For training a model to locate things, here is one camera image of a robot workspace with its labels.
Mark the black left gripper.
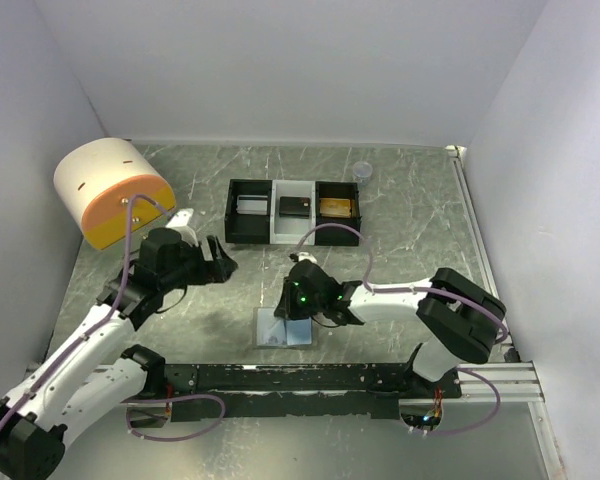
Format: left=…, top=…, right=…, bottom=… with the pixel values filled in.
left=159, top=233, right=238, bottom=292

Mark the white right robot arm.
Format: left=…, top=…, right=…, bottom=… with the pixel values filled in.
left=274, top=259, right=507, bottom=398

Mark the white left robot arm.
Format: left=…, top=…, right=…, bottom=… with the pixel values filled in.
left=0, top=227, right=238, bottom=479

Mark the white VIP card in holder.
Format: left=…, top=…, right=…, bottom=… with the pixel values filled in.
left=256, top=318, right=287, bottom=347

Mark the silver cards stack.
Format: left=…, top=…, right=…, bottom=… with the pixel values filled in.
left=236, top=195, right=269, bottom=216

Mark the black cards stack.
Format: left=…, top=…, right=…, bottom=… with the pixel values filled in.
left=278, top=196, right=311, bottom=218

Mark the gold cards stack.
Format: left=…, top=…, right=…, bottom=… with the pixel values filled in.
left=319, top=198, right=354, bottom=218

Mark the black left tray compartment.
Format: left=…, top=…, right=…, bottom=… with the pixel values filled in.
left=224, top=179, right=273, bottom=245

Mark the black tray compartment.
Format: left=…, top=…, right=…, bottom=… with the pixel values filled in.
left=224, top=179, right=273, bottom=245
left=314, top=181, right=362, bottom=246

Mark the white middle tray compartment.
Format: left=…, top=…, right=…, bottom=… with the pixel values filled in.
left=269, top=180, right=316, bottom=245

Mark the black right tray compartment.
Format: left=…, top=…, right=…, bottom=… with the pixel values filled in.
left=314, top=181, right=362, bottom=246

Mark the white orange yellow drawer cabinet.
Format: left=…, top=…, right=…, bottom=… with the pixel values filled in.
left=53, top=138, right=176, bottom=250

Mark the small clear plastic cup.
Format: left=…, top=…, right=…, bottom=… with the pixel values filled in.
left=352, top=161, right=373, bottom=186

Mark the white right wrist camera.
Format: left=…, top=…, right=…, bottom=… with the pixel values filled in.
left=289, top=252, right=317, bottom=264

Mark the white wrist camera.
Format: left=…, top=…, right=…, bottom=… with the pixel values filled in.
left=289, top=252, right=317, bottom=264
left=166, top=208, right=198, bottom=245

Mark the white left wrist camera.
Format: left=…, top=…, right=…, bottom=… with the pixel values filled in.
left=166, top=208, right=198, bottom=245

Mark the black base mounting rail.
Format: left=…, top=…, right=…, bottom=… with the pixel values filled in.
left=138, top=363, right=461, bottom=422

